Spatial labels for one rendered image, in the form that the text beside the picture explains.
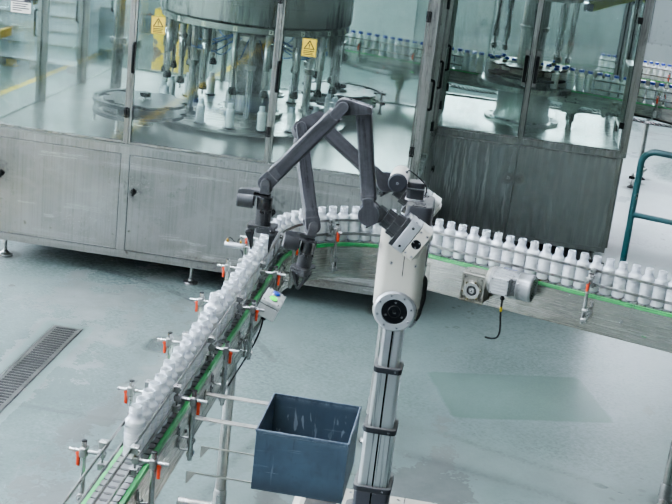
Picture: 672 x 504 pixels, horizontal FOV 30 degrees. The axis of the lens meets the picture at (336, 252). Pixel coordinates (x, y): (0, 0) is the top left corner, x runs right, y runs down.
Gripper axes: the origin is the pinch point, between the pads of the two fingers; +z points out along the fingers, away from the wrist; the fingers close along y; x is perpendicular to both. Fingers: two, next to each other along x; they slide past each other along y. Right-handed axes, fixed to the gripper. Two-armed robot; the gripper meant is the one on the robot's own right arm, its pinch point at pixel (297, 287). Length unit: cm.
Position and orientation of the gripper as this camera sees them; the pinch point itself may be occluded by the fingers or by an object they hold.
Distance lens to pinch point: 483.1
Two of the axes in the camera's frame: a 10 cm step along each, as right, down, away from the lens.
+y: -4.2, 2.0, -8.8
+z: -2.4, 9.1, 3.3
